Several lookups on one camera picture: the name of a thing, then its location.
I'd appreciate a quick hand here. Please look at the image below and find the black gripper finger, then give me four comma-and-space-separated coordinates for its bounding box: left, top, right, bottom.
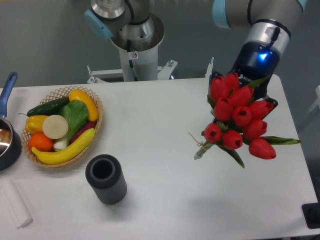
262, 96, 278, 113
208, 71, 224, 87

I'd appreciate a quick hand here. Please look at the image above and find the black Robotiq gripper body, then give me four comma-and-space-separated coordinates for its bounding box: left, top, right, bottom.
228, 41, 281, 101

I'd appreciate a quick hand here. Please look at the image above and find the red tulip bouquet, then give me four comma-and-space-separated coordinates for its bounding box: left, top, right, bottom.
193, 72, 301, 168

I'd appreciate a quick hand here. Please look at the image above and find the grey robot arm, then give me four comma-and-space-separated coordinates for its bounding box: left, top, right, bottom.
84, 0, 306, 86

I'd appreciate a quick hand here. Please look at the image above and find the dark grey ribbed vase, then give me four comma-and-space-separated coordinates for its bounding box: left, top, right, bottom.
85, 154, 127, 205

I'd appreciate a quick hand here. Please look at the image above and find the black device at edge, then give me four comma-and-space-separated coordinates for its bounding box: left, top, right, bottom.
301, 202, 320, 229

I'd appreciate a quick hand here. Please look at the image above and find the purple eggplant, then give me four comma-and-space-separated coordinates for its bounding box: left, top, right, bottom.
70, 121, 96, 144

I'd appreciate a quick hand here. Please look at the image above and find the yellow squash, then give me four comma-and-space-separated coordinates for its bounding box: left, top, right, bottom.
69, 89, 99, 122

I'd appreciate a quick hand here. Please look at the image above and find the green bok choy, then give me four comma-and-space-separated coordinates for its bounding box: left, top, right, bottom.
53, 100, 89, 151

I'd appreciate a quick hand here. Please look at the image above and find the woven wicker basket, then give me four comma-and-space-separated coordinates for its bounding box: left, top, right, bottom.
21, 85, 104, 168

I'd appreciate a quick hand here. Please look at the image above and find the beige round disc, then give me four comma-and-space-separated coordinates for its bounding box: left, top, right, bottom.
42, 115, 69, 140

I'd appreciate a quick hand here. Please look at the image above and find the dark green cucumber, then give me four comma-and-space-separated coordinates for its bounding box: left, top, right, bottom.
19, 97, 70, 117

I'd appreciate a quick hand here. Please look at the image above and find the long yellow banana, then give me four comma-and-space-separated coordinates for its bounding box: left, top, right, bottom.
31, 128, 96, 165

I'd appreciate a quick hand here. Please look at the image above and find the yellow bell pepper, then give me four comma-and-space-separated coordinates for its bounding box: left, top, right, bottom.
25, 115, 48, 135

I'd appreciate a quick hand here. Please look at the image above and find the orange fruit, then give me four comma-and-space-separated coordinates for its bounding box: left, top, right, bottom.
28, 132, 54, 152

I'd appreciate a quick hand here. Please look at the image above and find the white rolled cloth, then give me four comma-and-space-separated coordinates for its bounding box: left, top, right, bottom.
0, 180, 33, 229

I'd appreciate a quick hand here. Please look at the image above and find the white furniture frame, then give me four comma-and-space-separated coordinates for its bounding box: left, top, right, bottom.
296, 85, 320, 133

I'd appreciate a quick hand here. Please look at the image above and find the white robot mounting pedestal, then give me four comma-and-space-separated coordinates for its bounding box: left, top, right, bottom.
86, 13, 215, 84

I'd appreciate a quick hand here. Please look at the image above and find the dark saucepan blue handle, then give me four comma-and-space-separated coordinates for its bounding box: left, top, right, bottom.
0, 72, 22, 171

